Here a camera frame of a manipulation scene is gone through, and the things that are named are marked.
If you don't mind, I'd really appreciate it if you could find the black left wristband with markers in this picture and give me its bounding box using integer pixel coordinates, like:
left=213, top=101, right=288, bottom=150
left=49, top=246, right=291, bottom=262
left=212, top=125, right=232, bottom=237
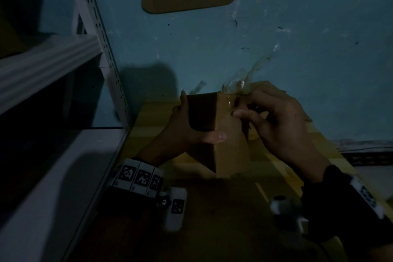
left=105, top=157, right=165, bottom=211

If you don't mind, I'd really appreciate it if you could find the white metal shelf rack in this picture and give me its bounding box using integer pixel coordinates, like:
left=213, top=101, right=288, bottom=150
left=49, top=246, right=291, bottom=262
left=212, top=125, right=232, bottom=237
left=0, top=0, right=133, bottom=262

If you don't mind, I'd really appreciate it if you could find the black wristband with markers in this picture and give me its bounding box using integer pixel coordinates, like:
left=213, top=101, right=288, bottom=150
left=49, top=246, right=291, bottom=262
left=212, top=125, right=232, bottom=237
left=300, top=164, right=393, bottom=244
left=105, top=157, right=165, bottom=211

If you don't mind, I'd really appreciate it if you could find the person's right hand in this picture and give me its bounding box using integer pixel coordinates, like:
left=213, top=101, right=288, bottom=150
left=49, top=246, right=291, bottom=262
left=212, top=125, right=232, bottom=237
left=230, top=86, right=331, bottom=184

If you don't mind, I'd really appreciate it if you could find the black patterned strip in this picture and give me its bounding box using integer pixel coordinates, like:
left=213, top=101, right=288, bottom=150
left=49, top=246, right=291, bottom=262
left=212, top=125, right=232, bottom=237
left=334, top=139, right=393, bottom=168

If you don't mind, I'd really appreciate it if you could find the person's left forearm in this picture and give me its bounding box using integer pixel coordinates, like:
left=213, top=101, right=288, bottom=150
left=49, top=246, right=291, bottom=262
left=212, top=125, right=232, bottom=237
left=67, top=206, right=164, bottom=262

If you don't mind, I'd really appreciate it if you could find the person's right forearm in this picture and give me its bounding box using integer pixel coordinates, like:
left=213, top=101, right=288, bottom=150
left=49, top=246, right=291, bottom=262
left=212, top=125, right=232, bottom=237
left=368, top=239, right=393, bottom=262

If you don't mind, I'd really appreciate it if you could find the clear packing tape strip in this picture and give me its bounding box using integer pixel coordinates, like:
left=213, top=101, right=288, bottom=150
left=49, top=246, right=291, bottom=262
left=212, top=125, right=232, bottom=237
left=187, top=43, right=281, bottom=109

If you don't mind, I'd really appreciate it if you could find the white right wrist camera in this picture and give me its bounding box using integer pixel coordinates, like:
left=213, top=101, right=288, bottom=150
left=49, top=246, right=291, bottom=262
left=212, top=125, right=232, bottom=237
left=269, top=194, right=310, bottom=242

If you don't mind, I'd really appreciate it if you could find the person's left hand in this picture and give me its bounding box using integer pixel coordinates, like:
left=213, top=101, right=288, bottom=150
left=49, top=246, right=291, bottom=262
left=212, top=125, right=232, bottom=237
left=137, top=90, right=228, bottom=168

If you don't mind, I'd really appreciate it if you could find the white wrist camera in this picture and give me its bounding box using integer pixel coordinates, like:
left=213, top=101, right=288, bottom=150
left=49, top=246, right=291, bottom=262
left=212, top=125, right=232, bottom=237
left=156, top=186, right=188, bottom=233
left=269, top=194, right=310, bottom=242

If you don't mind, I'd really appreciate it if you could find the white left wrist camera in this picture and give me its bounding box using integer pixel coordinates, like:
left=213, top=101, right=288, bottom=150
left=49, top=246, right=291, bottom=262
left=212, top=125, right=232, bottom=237
left=156, top=186, right=188, bottom=233

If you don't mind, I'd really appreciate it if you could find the black right wristband with markers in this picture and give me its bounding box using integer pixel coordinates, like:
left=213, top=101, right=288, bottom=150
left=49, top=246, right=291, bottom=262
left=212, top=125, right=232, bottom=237
left=300, top=164, right=393, bottom=244

